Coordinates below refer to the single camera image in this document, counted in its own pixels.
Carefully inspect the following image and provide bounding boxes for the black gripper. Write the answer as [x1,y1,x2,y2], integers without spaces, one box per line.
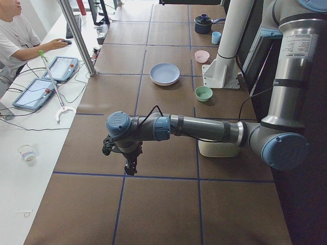
[102,135,143,176]

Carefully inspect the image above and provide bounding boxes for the blue plate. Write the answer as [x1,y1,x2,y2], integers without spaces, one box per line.
[150,63,180,82]

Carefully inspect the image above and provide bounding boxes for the pink plate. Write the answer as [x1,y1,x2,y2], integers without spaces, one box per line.
[152,80,177,86]

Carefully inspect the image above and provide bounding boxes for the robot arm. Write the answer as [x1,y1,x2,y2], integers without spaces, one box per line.
[102,1,326,179]

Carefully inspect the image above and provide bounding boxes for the white toaster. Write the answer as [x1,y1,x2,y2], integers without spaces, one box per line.
[198,141,241,158]

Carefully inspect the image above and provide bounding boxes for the green bowl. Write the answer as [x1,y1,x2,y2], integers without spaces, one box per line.
[195,86,213,102]

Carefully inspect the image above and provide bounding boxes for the paper cup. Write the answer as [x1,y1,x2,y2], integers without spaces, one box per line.
[17,144,36,162]

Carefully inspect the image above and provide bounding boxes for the blue teach pendant near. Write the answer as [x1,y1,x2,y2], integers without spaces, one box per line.
[12,78,54,110]

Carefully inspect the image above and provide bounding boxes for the blue teach pendant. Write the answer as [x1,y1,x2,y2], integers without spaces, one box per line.
[49,56,79,83]
[12,78,54,110]

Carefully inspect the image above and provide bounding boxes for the blue teach pendant far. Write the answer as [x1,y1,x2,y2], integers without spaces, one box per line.
[49,56,79,83]

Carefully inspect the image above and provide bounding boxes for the pink bowl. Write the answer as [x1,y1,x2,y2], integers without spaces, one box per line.
[194,50,210,63]

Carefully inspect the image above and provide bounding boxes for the reacher grabber stick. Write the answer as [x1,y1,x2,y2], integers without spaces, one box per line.
[38,50,76,124]

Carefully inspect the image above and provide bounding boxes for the black keyboard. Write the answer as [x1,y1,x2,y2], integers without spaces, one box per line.
[65,14,82,40]

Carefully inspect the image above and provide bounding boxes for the black monitor stand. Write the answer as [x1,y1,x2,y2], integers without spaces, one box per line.
[88,0,110,26]

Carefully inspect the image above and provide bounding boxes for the light blue cup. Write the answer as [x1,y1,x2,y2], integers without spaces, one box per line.
[211,31,222,45]

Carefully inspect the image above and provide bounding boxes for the dark blue saucepan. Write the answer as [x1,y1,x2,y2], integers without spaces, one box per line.
[194,14,226,34]

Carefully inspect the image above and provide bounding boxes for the person in white shirt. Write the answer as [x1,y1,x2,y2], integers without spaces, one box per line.
[1,1,68,95]

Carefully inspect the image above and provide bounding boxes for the grey aluminium post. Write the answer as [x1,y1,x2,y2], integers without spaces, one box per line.
[58,0,96,77]

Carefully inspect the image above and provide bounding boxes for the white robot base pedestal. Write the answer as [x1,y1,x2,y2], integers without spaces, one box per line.
[202,0,254,89]

